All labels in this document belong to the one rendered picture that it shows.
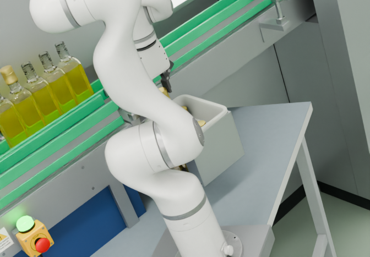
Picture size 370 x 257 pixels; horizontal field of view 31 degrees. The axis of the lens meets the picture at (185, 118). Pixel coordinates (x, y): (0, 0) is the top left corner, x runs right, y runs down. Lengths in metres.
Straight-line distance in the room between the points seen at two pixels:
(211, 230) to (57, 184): 0.46
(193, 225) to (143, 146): 0.24
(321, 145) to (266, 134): 0.66
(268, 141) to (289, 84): 0.61
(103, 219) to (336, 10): 1.07
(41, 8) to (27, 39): 0.66
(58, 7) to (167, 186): 0.50
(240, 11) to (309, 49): 0.40
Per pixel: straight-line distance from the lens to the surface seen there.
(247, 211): 1.91
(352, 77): 2.48
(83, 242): 1.96
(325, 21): 2.42
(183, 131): 1.46
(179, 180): 1.57
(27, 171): 1.80
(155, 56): 1.85
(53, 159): 1.83
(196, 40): 2.15
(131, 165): 1.50
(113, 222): 2.00
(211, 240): 1.64
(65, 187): 1.84
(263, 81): 2.67
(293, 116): 2.25
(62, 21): 1.35
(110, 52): 1.37
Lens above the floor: 1.94
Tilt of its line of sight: 29 degrees down
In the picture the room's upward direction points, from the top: 20 degrees counter-clockwise
